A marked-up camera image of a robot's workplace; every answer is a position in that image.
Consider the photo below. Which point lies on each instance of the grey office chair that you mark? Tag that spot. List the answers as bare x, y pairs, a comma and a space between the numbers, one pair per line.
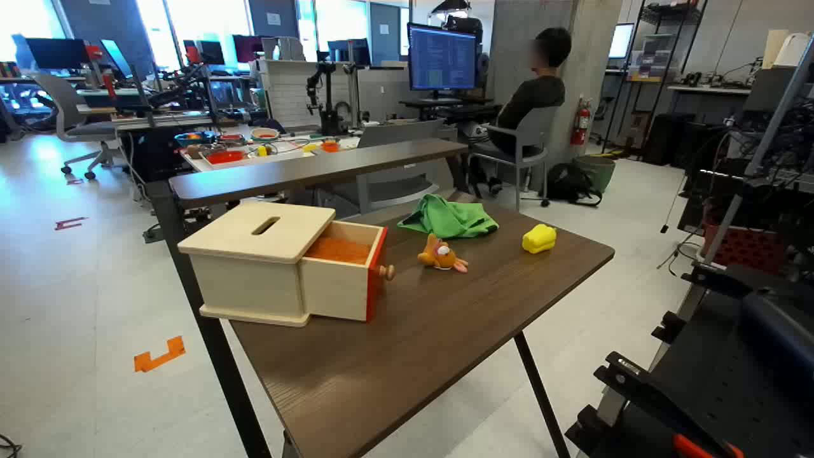
526, 160

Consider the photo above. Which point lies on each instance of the seated person in black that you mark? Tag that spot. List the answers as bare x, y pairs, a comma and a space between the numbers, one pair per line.
543, 89

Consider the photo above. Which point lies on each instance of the red fire extinguisher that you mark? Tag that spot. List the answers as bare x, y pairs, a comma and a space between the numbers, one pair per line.
581, 122

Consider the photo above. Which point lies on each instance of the yellow toy block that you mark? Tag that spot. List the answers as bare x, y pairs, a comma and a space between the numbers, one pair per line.
540, 237

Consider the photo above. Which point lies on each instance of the black bag on floor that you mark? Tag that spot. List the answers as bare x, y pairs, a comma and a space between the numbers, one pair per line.
569, 183

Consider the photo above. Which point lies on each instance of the wooden box with slot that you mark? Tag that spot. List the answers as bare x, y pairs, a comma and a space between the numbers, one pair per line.
246, 259

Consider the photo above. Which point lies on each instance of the dark wooden folding table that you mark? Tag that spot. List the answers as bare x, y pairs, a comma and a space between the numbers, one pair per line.
342, 386

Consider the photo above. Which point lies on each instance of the computer monitor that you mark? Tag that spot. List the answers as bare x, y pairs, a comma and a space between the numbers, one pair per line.
441, 58

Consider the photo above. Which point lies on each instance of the grey swivel chair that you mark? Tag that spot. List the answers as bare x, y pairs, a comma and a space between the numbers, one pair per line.
81, 128

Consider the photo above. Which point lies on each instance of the green cloth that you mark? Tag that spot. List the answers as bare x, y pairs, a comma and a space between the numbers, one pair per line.
447, 218

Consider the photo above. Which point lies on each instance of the small orange doll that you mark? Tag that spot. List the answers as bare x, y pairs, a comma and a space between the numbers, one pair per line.
437, 255

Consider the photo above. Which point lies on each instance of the wooden drawer orange front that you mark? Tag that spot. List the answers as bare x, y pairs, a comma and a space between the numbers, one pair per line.
343, 271

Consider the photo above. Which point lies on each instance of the long grey bench table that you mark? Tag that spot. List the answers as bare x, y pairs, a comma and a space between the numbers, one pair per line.
265, 175

